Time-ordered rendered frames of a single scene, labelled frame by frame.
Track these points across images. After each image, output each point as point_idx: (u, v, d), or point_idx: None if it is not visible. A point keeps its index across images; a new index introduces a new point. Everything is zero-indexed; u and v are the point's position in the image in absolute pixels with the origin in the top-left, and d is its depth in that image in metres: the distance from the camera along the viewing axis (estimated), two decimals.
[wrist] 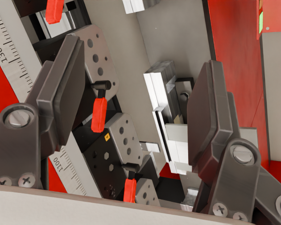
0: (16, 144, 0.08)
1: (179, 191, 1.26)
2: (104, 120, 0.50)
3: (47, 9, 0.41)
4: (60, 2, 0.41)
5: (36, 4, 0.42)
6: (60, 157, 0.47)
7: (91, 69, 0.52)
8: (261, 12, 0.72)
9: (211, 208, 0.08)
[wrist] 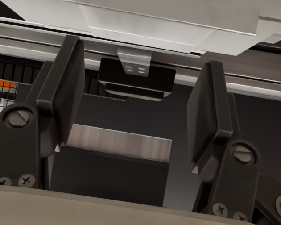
0: (16, 144, 0.08)
1: None
2: None
3: None
4: None
5: None
6: None
7: None
8: None
9: (211, 208, 0.08)
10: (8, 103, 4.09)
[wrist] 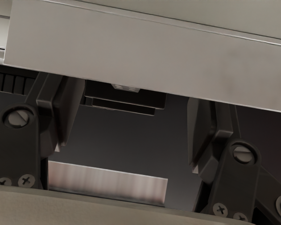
0: (15, 144, 0.08)
1: None
2: None
3: None
4: None
5: None
6: None
7: None
8: None
9: (211, 208, 0.08)
10: None
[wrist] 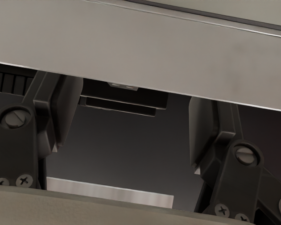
0: (13, 145, 0.08)
1: None
2: None
3: None
4: None
5: None
6: None
7: None
8: None
9: (212, 208, 0.08)
10: None
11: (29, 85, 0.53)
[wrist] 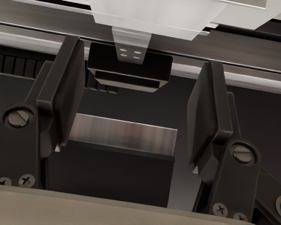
0: (16, 144, 0.08)
1: None
2: None
3: None
4: None
5: None
6: None
7: None
8: None
9: (211, 208, 0.08)
10: None
11: (39, 68, 0.57)
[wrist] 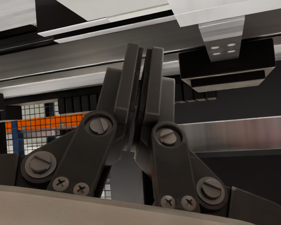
0: (86, 150, 0.08)
1: None
2: None
3: None
4: None
5: None
6: None
7: None
8: None
9: (159, 205, 0.08)
10: None
11: (136, 95, 0.59)
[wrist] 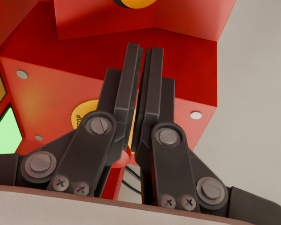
0: (86, 150, 0.08)
1: None
2: None
3: None
4: None
5: None
6: None
7: None
8: None
9: (159, 205, 0.08)
10: None
11: None
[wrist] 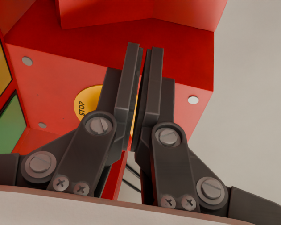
0: (86, 150, 0.08)
1: None
2: None
3: None
4: None
5: None
6: None
7: None
8: (3, 109, 0.21)
9: (159, 205, 0.08)
10: None
11: None
